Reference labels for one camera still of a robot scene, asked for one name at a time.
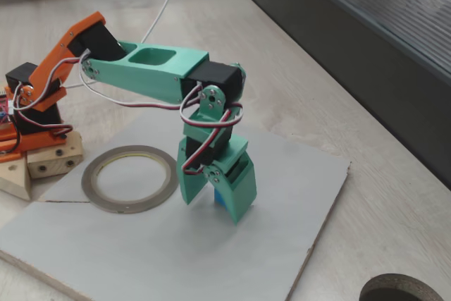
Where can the blue cube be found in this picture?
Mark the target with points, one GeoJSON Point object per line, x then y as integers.
{"type": "Point", "coordinates": [220, 200]}

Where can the green orange robot arm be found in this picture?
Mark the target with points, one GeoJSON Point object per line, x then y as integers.
{"type": "Point", "coordinates": [155, 72]}

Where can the white laminated board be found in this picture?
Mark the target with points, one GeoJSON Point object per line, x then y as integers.
{"type": "Point", "coordinates": [141, 251]}

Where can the wooden arm mounting base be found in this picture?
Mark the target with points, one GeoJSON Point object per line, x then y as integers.
{"type": "Point", "coordinates": [53, 165]}

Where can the grey ribbed desk partition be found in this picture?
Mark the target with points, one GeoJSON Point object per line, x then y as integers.
{"type": "Point", "coordinates": [352, 50]}

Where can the green gripper black servo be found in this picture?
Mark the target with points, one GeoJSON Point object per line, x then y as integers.
{"type": "Point", "coordinates": [239, 154]}

